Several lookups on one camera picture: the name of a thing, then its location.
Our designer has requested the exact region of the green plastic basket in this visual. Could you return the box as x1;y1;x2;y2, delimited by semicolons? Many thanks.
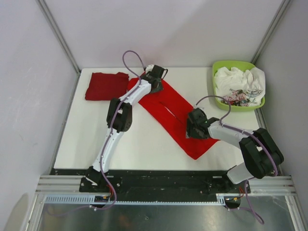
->
212;60;265;112

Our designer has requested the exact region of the white cable duct rail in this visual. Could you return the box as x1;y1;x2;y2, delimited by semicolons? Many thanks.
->
45;194;235;205

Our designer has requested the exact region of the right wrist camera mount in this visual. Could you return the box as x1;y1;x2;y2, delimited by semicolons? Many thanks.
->
193;104;205;111

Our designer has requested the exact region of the white printed t-shirt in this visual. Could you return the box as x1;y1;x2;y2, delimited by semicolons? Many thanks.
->
214;67;266;107

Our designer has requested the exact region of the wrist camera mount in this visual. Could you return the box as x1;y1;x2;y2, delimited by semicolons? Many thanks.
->
193;104;205;111
144;64;154;73

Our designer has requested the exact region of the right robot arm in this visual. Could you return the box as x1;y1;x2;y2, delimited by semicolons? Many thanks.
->
186;108;284;193

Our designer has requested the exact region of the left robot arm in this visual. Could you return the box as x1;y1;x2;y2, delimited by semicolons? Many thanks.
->
85;65;168;193

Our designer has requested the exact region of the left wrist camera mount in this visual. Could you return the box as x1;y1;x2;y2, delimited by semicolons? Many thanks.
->
144;64;154;73

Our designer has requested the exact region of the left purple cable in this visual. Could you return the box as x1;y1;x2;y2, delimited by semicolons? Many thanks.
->
98;50;147;212

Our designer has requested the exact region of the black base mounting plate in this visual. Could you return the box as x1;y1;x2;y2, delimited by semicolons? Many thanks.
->
79;169;251;202

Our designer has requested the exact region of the bright red kungfu t-shirt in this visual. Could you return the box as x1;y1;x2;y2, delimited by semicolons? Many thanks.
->
139;80;218;160

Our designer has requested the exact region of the folded dark red shirt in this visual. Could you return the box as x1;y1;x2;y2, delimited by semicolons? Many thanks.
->
85;72;129;101

